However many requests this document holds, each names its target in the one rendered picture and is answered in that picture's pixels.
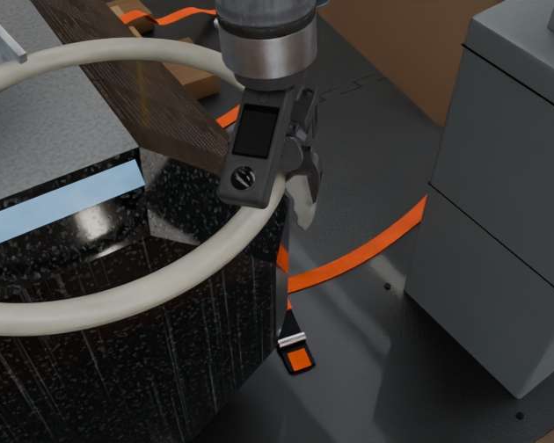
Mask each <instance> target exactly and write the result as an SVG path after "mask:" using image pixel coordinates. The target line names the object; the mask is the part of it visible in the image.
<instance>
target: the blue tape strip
mask: <svg viewBox="0 0 554 443"><path fill-rule="evenodd" d="M143 185H145V183H144V181H143V178H142V174H141V172H140V171H139V168H138V166H137V163H136V161H135V160H132V161H129V162H127V163H124V164H121V165H118V166H116V167H113V168H112V169H109V170H106V171H102V172H100V173H98V174H95V175H93V176H90V177H88V178H85V179H82V180H79V181H77V182H75V183H73V184H70V185H66V186H64V187H62V188H59V189H56V190H54V191H52V192H48V193H45V194H43V195H41V196H39V197H36V198H33V199H31V200H28V201H25V202H23V203H20V204H17V205H16V206H13V207H9V208H6V209H5V210H2V211H0V243H1V242H4V241H6V240H9V239H11V238H13V237H15V236H19V235H22V234H24V233H26V232H28V231H31V230H33V229H36V228H38V227H41V226H43V225H46V224H48V223H50V222H54V221H56V220H59V219H61V218H63V217H65V216H68V215H70V214H74V213H76V212H78V211H81V210H83V209H86V208H87V207H91V206H94V205H96V204H98V203H100V202H103V201H105V200H109V199H111V198H113V197H116V196H118V195H121V194H123V193H125V192H129V191H131V190H134V189H135V188H138V187H140V186H143Z"/></svg>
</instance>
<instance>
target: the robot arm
mask: <svg viewBox="0 0 554 443"><path fill-rule="evenodd" d="M329 1H330V0H215V11H216V18H215V20H214V26H215V28H218V32H219V38H220V45H221V51H222V60H223V62H224V64H225V66H226V67H227V68H228V69H230V70H231V71H232V72H234V77H235V78H236V80H237V81H238V82H239V83H240V84H242V85H243V86H244V87H245V88H244V93H243V96H242V100H241V104H240V106H239V110H238V114H237V120H236V123H235V126H234V129H233V131H232V133H231V134H232V136H231V137H230V139H229V141H228V151H227V153H226V155H225V158H224V167H223V171H222V176H221V180H220V184H219V186H218V190H217V194H218V196H219V198H220V199H221V200H222V201H223V202H225V203H228V204H233V205H239V206H241V207H242V206H244V207H253V208H258V209H265V208H267V207H268V205H269V201H270V198H271V193H272V190H273V183H274V180H275V176H276V172H277V171H281V172H282V173H283V174H288V172H289V171H291V172H290V173H289V174H288V177H287V180H286V182H285V186H286V188H287V191H288V192H289V193H290V194H291V196H292V197H293V199H294V201H295V206H294V210H295V212H296V213H297V220H296V224H297V225H298V226H299V227H300V228H301V229H304V230H306V229H307V228H308V227H309V225H310V224H311V222H312V220H313V217H314V214H315V211H316V207H317V199H318V191H319V186H320V183H321V179H322V164H321V160H320V158H319V156H318V155H317V154H316V153H315V152H314V147H313V146H308V141H307V134H308V132H309V130H310V121H311V130H312V138H313V139H315V137H316V134H317V130H318V128H319V107H318V87H315V86H306V85H303V78H304V76H305V75H306V73H307V67H308V66H310V65H311V63H312V62H313V61H314V60H315V58H316V55H317V11H316V8H318V7H321V6H323V5H325V4H327V3H328V2H329ZM306 91H310V92H311V93H312V94H311V96H310V98H309V93H308V92H306ZM315 107H316V120H315Z"/></svg>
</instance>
